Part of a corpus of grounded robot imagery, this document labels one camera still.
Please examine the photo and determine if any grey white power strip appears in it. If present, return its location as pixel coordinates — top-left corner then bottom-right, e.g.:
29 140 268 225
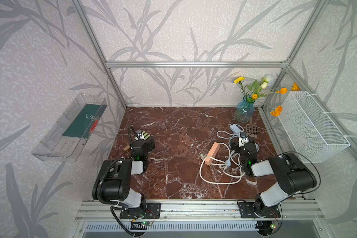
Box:
229 124 245 135

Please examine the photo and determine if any pink power strip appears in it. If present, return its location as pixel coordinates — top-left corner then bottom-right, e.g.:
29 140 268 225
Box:
204 142 220 166

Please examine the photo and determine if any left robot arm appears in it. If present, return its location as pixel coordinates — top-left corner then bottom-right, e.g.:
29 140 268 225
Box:
92 139 155 214

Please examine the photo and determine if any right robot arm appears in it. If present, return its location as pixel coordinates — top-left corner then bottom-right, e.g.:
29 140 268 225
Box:
232 141 321 219

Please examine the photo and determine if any green plastic fork toy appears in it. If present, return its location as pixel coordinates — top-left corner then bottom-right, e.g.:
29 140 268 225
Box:
134 130 150 140

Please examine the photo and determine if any brown slotted plastic scoop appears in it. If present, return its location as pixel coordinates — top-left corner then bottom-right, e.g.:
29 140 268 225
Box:
245 118 258 138

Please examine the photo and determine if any blue glass vase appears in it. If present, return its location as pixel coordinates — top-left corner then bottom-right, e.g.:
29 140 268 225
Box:
234 97 254 123

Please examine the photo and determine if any artificial flower bouquet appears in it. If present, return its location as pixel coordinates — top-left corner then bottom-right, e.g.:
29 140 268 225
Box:
234 74 300 104

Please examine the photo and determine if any green book in tray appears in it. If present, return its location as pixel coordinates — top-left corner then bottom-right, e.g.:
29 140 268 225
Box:
62 104 101 139

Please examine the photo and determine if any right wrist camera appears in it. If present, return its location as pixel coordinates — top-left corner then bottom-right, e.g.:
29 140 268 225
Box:
239 131 249 147

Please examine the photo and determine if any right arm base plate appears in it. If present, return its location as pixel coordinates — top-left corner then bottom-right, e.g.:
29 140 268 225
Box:
237 200 282 219

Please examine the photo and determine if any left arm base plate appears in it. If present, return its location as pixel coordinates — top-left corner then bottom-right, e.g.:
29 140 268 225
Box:
120 202 161 219

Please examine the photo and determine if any aluminium front rail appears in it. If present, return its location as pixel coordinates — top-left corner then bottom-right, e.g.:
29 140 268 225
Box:
74 199 325 222

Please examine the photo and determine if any white wire mesh basket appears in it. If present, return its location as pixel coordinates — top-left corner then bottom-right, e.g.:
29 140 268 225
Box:
279 91 351 164

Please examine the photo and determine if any clear plastic wall tray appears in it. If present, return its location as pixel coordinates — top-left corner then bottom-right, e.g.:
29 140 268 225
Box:
31 93 108 162

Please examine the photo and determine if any aluminium frame back bar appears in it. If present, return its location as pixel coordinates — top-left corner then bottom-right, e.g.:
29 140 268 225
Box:
106 61 287 68

